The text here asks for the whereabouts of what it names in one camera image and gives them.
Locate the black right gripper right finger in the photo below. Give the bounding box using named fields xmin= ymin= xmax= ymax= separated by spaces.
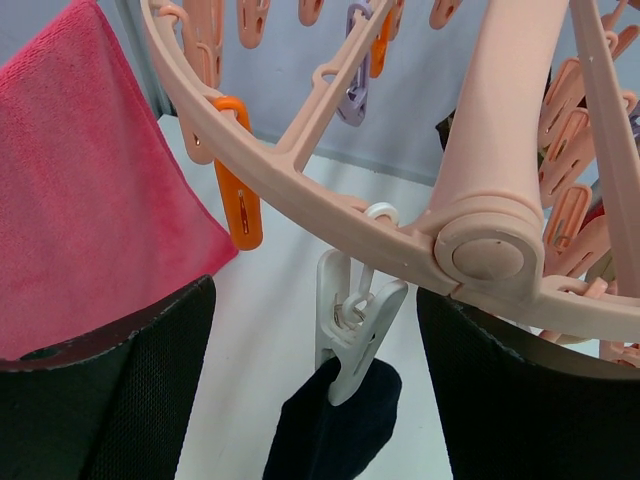
xmin=416 ymin=289 xmax=639 ymax=480

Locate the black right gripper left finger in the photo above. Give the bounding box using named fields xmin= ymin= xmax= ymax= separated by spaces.
xmin=1 ymin=275 xmax=216 ymax=479

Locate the navy sock red toe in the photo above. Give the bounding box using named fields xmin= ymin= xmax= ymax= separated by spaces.
xmin=262 ymin=358 xmax=402 ymax=480

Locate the pink round clip hanger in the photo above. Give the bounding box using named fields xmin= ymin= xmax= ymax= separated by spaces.
xmin=140 ymin=1 xmax=639 ymax=344

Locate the pink cloth towel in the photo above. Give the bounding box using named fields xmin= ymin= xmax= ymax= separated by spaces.
xmin=1 ymin=1 xmax=236 ymax=360

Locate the white clothes peg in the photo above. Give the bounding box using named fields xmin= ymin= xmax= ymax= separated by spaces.
xmin=315 ymin=200 xmax=410 ymax=407

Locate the orange clothes peg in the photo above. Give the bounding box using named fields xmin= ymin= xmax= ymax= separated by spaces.
xmin=210 ymin=94 xmax=265 ymax=251

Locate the purple clothes peg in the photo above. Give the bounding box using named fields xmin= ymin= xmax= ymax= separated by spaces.
xmin=333 ymin=2 xmax=374 ymax=128

